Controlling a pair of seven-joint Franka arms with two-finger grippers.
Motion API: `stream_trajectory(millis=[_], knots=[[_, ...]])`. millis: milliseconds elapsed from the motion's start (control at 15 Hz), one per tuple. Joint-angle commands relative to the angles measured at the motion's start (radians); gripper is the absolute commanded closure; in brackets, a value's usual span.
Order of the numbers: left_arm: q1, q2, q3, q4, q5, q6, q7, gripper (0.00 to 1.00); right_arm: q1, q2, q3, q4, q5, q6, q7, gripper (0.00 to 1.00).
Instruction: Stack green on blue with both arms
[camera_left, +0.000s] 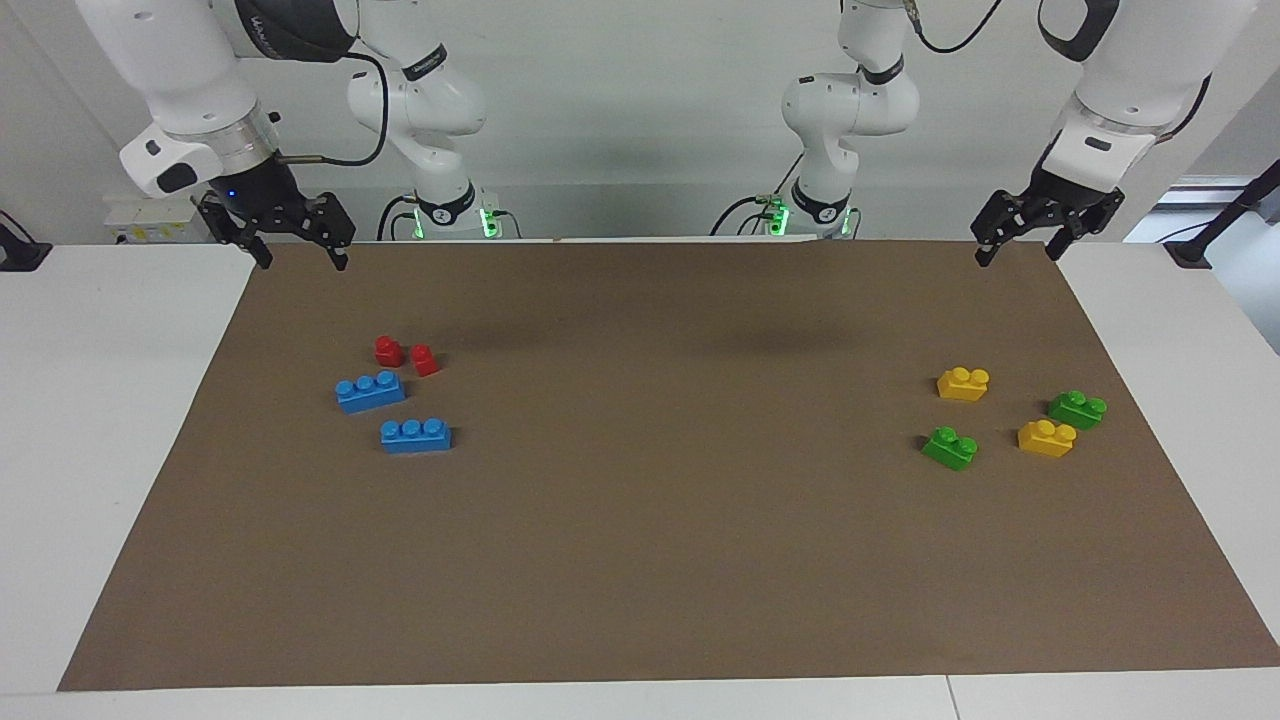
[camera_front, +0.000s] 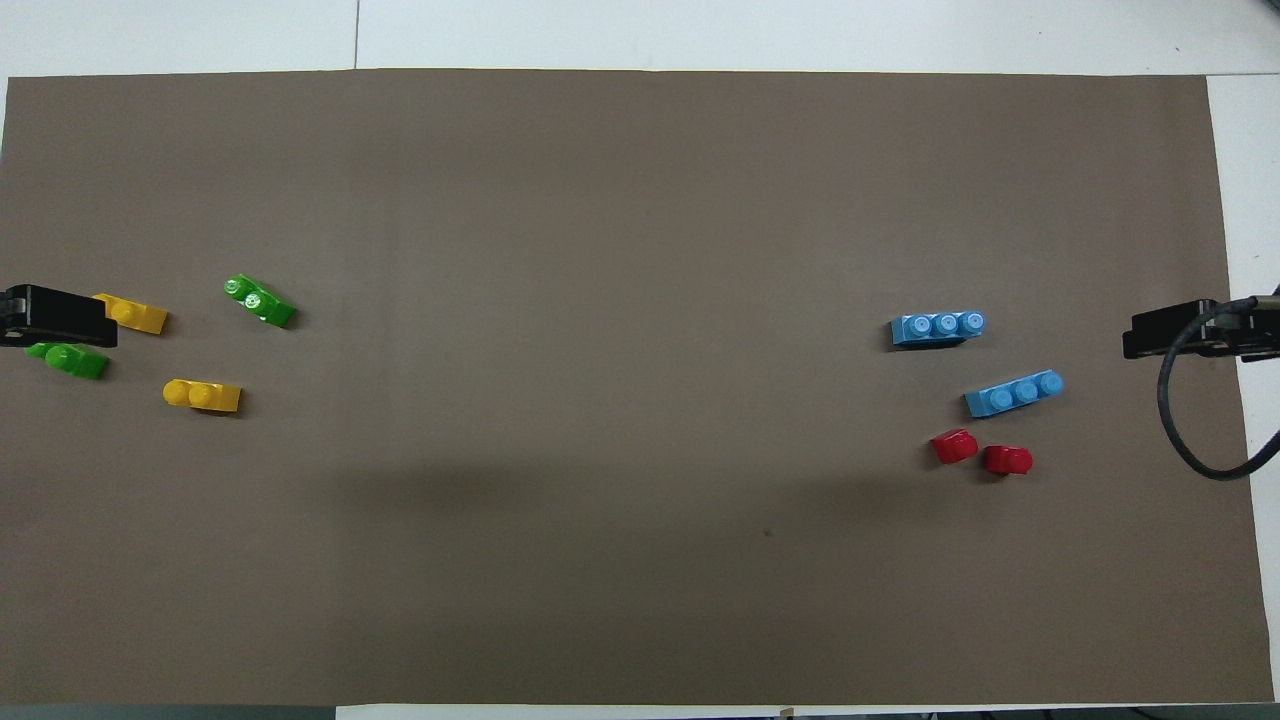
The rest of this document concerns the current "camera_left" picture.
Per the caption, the blue three-stud toy block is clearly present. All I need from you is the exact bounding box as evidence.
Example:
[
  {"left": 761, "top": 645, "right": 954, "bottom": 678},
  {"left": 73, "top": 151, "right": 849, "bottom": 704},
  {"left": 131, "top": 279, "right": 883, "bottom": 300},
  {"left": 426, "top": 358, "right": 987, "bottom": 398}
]
[
  {"left": 380, "top": 417, "right": 453, "bottom": 456},
  {"left": 335, "top": 370, "right": 407, "bottom": 415}
]

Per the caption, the green two-stud toy block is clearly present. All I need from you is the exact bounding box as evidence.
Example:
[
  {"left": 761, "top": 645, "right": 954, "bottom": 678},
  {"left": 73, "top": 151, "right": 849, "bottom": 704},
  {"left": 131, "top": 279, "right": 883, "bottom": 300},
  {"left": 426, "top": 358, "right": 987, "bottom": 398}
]
[
  {"left": 921, "top": 426, "right": 979, "bottom": 472},
  {"left": 1048, "top": 390, "right": 1108, "bottom": 432}
]

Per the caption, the yellow two-stud toy block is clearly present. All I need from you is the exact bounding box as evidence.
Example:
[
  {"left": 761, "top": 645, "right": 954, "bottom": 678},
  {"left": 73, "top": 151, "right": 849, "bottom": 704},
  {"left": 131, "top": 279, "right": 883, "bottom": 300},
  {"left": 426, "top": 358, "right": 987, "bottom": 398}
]
[
  {"left": 1017, "top": 419, "right": 1078, "bottom": 459},
  {"left": 936, "top": 367, "right": 991, "bottom": 403}
]

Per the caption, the black table clamp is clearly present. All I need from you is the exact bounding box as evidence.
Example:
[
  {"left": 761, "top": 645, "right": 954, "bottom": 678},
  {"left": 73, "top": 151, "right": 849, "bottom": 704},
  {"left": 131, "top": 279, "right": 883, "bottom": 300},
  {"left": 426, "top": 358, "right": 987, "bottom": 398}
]
[{"left": 0, "top": 210, "right": 53, "bottom": 273}]

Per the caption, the brown table mat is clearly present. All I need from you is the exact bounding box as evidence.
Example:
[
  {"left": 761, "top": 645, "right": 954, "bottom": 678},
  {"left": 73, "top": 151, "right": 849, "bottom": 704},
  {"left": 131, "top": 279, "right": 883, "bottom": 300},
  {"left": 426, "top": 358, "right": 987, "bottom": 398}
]
[{"left": 57, "top": 238, "right": 1280, "bottom": 693}]

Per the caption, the black right base cable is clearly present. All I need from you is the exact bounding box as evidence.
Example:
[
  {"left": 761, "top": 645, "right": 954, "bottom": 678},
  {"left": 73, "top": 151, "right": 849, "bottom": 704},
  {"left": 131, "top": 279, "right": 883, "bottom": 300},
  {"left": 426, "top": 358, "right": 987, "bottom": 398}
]
[{"left": 376, "top": 195, "right": 421, "bottom": 242}]

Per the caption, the black base cable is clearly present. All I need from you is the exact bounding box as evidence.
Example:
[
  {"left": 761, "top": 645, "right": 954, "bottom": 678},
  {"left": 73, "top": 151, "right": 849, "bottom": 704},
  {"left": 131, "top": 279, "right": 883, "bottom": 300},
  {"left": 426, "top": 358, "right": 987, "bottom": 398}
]
[
  {"left": 710, "top": 150, "right": 807, "bottom": 238},
  {"left": 376, "top": 195, "right": 421, "bottom": 242}
]

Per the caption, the white wall socket box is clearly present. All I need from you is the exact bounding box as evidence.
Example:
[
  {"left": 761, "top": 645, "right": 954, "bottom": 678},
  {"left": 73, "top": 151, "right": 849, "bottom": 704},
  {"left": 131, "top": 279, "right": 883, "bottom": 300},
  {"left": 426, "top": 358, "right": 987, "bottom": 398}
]
[{"left": 103, "top": 193, "right": 216, "bottom": 246}]

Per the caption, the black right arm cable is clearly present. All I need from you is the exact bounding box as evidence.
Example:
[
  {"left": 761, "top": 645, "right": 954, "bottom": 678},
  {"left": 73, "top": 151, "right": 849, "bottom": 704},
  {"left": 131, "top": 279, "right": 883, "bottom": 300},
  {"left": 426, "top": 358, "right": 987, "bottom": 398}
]
[{"left": 272, "top": 48, "right": 391, "bottom": 169}]

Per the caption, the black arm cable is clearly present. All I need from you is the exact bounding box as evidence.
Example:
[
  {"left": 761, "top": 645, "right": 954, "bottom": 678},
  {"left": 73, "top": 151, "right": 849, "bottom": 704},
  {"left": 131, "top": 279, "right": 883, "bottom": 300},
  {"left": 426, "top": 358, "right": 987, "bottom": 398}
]
[
  {"left": 272, "top": 48, "right": 391, "bottom": 169},
  {"left": 903, "top": 0, "right": 1004, "bottom": 55}
]

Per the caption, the black camera stand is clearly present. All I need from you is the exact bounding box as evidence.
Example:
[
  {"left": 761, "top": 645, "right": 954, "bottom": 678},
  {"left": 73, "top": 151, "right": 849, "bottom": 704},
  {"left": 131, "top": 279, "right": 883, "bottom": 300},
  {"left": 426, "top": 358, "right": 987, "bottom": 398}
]
[{"left": 1165, "top": 160, "right": 1280, "bottom": 269}]

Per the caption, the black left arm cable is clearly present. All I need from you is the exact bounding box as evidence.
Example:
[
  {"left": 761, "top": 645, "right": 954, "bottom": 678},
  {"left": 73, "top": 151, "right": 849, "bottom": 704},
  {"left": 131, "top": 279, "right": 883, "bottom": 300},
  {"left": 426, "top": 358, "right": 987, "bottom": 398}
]
[{"left": 903, "top": 0, "right": 1004, "bottom": 55}]

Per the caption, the black left base cable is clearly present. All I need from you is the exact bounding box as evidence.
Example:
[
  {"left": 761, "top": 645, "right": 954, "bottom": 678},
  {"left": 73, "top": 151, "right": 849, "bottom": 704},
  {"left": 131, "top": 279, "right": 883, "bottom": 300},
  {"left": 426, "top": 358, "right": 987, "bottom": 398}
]
[{"left": 710, "top": 150, "right": 807, "bottom": 238}]

